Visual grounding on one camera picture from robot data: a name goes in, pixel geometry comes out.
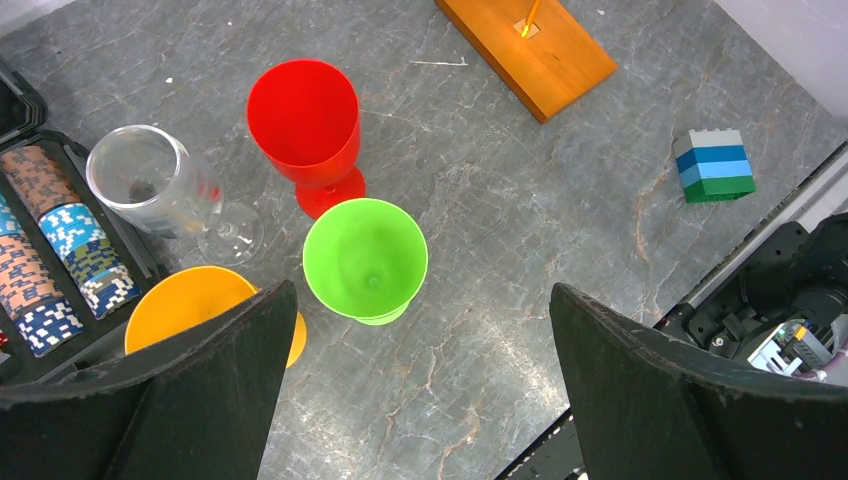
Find blue green brick stack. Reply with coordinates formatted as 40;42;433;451
672;129;756;204

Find yellow wine glass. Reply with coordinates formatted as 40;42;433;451
120;266;306;399

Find black poker chip case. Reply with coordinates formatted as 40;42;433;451
0;59;170;386

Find gold wire glass rack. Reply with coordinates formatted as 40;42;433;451
436;0;617;124

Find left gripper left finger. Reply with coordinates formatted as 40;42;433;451
1;280;298;479

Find red wine glass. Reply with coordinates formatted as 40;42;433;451
246;59;366;219

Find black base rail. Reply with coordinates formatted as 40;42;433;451
502;146;847;479

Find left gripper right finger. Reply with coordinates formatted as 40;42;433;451
549;283;847;479

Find clear wine glass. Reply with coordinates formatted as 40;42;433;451
85;125;264;266

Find green wine glass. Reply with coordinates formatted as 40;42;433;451
302;198;429;326

